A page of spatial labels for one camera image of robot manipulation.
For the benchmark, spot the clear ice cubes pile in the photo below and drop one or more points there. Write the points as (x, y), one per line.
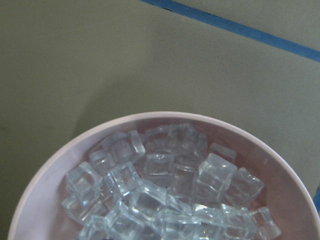
(166, 183)

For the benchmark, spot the pink bowl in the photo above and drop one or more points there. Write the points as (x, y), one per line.
(40, 216)

